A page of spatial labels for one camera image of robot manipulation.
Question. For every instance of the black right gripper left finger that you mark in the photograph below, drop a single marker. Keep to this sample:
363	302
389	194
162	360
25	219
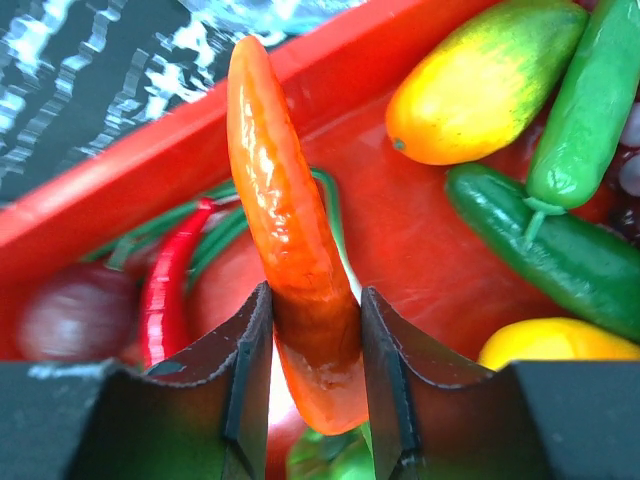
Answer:
201	414

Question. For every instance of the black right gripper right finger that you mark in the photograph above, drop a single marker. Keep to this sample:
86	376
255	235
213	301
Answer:
435	414

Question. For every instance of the orange toy carrot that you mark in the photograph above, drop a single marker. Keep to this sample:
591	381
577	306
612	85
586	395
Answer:
316	315

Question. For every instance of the yellow toy mango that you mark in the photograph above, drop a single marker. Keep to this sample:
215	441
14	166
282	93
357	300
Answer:
554	338

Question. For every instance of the red toy chili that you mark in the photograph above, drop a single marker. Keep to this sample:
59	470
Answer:
163	330

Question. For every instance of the green toy bell pepper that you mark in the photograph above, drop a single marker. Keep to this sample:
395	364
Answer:
342	457

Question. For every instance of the purple toy onion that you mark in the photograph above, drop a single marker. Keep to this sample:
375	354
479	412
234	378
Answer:
85	312

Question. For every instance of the green toy cucumber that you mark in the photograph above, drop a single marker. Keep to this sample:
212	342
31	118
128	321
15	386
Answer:
582	267

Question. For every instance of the green toy scallion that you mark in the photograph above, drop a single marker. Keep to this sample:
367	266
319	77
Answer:
221	233

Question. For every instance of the red plastic bin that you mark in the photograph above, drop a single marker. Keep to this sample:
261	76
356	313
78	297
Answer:
70	187

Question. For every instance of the purple toy grapes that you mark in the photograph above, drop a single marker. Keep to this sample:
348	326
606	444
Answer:
623	178

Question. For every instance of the green toy pea pod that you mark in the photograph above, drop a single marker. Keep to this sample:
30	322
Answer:
588	116

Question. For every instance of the toy corn cob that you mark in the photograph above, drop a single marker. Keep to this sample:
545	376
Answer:
477	90

